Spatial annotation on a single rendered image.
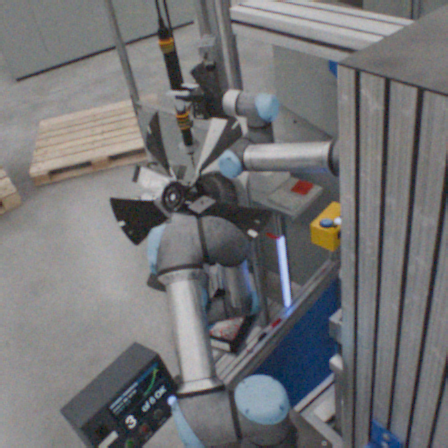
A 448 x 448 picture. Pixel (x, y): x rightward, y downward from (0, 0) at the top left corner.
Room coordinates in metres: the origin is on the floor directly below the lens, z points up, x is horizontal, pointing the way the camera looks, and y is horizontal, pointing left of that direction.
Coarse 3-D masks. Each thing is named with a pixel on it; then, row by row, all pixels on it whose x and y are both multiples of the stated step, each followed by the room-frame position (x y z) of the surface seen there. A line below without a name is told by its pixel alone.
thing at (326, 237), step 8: (328, 208) 1.49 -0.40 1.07; (336, 208) 1.48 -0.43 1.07; (320, 216) 1.46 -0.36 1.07; (328, 216) 1.45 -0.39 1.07; (336, 216) 1.44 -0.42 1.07; (312, 224) 1.42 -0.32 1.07; (320, 224) 1.41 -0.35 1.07; (336, 224) 1.40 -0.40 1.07; (312, 232) 1.42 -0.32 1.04; (320, 232) 1.39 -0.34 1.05; (328, 232) 1.37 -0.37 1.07; (336, 232) 1.37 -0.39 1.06; (312, 240) 1.42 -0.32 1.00; (320, 240) 1.39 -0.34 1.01; (328, 240) 1.37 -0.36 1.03; (336, 240) 1.36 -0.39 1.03; (328, 248) 1.37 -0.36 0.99
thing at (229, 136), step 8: (232, 120) 1.68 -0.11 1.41; (224, 128) 1.70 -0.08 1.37; (240, 128) 1.58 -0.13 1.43; (224, 136) 1.63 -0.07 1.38; (232, 136) 1.58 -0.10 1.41; (240, 136) 1.54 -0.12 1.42; (216, 144) 1.65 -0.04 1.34; (224, 144) 1.58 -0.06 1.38; (232, 144) 1.54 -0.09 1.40; (216, 152) 1.58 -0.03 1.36; (208, 160) 1.58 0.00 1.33; (200, 168) 1.58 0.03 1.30
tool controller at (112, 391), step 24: (120, 360) 0.86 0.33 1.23; (144, 360) 0.83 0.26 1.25; (96, 384) 0.80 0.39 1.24; (120, 384) 0.77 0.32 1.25; (144, 384) 0.78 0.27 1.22; (168, 384) 0.81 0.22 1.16; (72, 408) 0.74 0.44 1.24; (96, 408) 0.72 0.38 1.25; (120, 408) 0.73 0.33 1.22; (144, 408) 0.75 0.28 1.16; (168, 408) 0.78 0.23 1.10; (96, 432) 0.68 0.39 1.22; (120, 432) 0.70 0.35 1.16
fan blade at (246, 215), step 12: (216, 204) 1.50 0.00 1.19; (228, 204) 1.49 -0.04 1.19; (204, 216) 1.44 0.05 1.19; (216, 216) 1.43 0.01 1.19; (228, 216) 1.42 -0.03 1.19; (240, 216) 1.41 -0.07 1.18; (252, 216) 1.40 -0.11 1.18; (264, 216) 1.38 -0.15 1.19; (240, 228) 1.36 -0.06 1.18; (252, 228) 1.35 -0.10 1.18; (252, 240) 1.30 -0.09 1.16
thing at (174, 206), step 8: (168, 184) 1.60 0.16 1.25; (176, 184) 1.57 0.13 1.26; (200, 184) 1.62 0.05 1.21; (168, 192) 1.58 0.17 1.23; (176, 192) 1.56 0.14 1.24; (184, 192) 1.53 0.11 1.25; (192, 192) 1.56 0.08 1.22; (200, 192) 1.60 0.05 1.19; (168, 200) 1.56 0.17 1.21; (176, 200) 1.54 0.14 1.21; (184, 200) 1.51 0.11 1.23; (192, 200) 1.54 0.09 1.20; (168, 208) 1.54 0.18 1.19; (176, 208) 1.51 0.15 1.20; (184, 208) 1.51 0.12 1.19
